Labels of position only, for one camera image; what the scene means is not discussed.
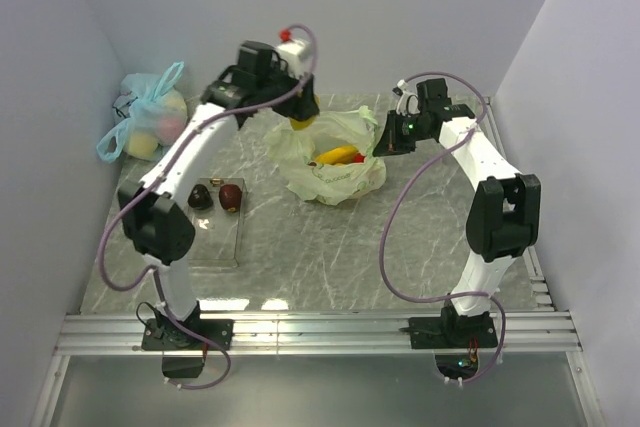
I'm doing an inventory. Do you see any yellow fake banana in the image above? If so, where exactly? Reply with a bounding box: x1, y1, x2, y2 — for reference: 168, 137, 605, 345
314, 145, 359, 165

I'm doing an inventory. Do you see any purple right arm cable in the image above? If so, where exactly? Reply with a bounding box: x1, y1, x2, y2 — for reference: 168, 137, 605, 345
377, 71, 506, 384

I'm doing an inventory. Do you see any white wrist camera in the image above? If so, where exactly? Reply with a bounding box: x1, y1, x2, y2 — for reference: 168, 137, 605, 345
276, 29, 314, 79
392, 79, 420, 116

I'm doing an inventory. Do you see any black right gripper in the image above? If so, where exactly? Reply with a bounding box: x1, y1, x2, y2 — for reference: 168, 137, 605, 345
373, 110, 431, 158

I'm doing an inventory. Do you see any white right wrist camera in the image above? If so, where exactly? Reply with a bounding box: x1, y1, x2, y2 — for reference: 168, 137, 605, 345
392, 79, 420, 116

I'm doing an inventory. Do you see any blue plastic bag with fruits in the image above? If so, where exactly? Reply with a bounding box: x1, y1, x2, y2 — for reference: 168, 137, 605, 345
96, 62, 188, 163

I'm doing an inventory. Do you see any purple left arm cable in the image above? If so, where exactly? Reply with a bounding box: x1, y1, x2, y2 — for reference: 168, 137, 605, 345
97, 22, 320, 392

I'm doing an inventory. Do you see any aluminium mounting rail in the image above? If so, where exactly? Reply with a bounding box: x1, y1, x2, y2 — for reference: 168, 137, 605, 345
31, 311, 605, 426

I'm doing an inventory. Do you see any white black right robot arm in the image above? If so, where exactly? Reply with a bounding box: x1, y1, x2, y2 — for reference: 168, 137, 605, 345
373, 73, 541, 349

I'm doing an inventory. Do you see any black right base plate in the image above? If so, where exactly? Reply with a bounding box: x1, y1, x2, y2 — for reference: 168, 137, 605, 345
402, 317, 498, 350

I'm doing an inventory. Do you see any dark brown fake fruit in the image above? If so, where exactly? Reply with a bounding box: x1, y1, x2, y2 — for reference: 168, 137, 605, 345
187, 184, 214, 211

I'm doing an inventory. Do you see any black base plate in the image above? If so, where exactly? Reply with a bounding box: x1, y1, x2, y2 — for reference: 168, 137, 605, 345
141, 317, 234, 351
402, 317, 498, 350

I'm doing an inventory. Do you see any dark red fake fruit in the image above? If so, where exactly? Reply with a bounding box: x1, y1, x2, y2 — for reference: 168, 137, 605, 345
218, 183, 243, 212

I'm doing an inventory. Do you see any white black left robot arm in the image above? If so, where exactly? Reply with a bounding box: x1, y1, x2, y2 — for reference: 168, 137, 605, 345
117, 36, 319, 349

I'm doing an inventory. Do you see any clear plastic tray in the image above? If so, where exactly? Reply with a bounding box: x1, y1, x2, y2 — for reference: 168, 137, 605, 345
185, 178, 246, 272

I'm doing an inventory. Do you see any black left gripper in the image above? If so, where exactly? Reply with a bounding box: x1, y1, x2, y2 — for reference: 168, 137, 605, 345
259, 62, 321, 123

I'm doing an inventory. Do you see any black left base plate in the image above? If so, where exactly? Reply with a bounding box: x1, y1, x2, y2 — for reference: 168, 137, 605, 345
141, 317, 234, 351

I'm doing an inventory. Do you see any yellow fake bell pepper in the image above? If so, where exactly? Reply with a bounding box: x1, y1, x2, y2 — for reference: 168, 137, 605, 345
289, 94, 320, 131

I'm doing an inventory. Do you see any pale green plastic bag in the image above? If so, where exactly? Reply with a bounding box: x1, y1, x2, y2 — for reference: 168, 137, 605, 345
264, 105, 386, 206

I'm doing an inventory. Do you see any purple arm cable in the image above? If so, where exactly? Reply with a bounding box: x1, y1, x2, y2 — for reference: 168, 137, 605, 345
377, 71, 506, 384
97, 22, 320, 392

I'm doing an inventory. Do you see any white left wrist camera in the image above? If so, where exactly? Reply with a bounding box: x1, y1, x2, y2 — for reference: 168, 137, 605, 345
276, 29, 314, 79

